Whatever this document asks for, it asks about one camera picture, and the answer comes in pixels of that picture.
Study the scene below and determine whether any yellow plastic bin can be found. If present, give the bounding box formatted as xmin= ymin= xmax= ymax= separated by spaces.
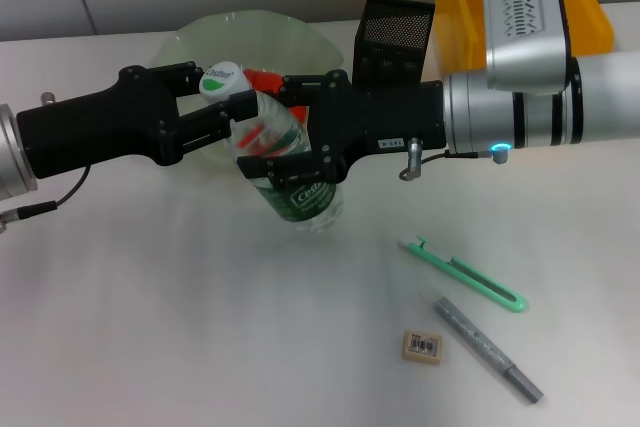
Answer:
xmin=432 ymin=0 xmax=615 ymax=71

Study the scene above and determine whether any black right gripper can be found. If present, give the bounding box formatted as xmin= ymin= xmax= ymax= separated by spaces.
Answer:
xmin=236 ymin=69 xmax=449 ymax=192

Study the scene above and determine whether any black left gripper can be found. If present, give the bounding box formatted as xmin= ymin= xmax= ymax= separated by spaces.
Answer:
xmin=16 ymin=61 xmax=259 ymax=181

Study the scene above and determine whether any black mesh pen holder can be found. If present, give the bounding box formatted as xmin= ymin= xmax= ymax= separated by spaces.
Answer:
xmin=352 ymin=0 xmax=436 ymax=86

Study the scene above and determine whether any mint green utility knife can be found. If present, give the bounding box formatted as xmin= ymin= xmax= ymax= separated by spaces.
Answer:
xmin=398 ymin=234 xmax=529 ymax=314

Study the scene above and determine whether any green glass fruit plate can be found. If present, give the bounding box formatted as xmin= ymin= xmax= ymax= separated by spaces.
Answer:
xmin=152 ymin=9 xmax=346 ymax=168

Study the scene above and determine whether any grey marker pen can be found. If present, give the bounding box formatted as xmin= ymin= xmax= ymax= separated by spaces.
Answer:
xmin=419 ymin=286 xmax=545 ymax=404

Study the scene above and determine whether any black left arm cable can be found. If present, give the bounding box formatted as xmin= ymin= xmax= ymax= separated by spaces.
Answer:
xmin=0 ymin=164 xmax=92 ymax=234

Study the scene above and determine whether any beige eraser with barcode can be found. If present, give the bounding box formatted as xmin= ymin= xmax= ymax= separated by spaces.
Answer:
xmin=401 ymin=329 xmax=444 ymax=366

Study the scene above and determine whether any grey right arm cable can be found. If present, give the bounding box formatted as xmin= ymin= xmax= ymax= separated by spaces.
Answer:
xmin=398 ymin=136 xmax=514 ymax=182

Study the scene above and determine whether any clear green-label water bottle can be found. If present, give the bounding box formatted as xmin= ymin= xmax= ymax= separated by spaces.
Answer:
xmin=198 ymin=60 xmax=346 ymax=234

